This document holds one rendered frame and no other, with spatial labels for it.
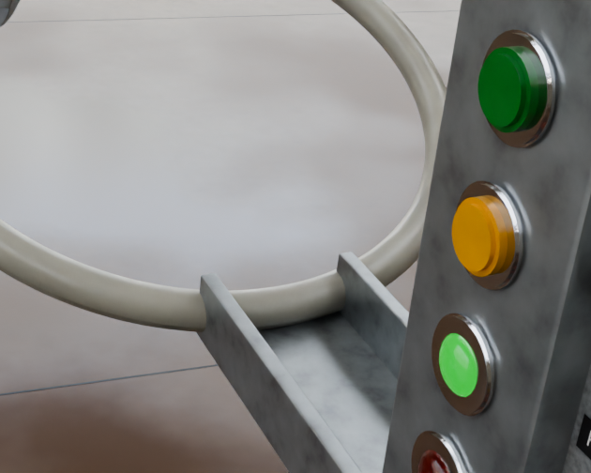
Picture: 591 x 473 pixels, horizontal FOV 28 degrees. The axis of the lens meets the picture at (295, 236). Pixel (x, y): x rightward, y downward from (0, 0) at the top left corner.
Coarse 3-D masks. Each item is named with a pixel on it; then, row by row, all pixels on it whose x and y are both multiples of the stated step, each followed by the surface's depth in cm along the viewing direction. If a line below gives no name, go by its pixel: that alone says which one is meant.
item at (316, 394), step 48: (384, 288) 83; (240, 336) 77; (288, 336) 85; (336, 336) 85; (384, 336) 82; (240, 384) 78; (288, 384) 73; (336, 384) 80; (384, 384) 81; (288, 432) 72; (336, 432) 76; (384, 432) 76
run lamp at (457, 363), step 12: (456, 336) 40; (444, 348) 41; (456, 348) 40; (468, 348) 40; (444, 360) 41; (456, 360) 40; (468, 360) 40; (444, 372) 41; (456, 372) 40; (468, 372) 40; (456, 384) 40; (468, 384) 40
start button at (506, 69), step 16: (512, 48) 35; (496, 64) 36; (512, 64) 35; (528, 64) 35; (480, 80) 36; (496, 80) 36; (512, 80) 35; (528, 80) 35; (480, 96) 37; (496, 96) 36; (512, 96) 35; (528, 96) 35; (496, 112) 36; (512, 112) 35; (528, 112) 35; (496, 128) 36; (512, 128) 36
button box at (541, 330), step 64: (512, 0) 36; (576, 0) 33; (576, 64) 34; (448, 128) 40; (576, 128) 34; (448, 192) 40; (512, 192) 37; (576, 192) 34; (448, 256) 41; (576, 256) 35; (512, 320) 38; (576, 320) 36; (512, 384) 38; (576, 384) 38; (512, 448) 39
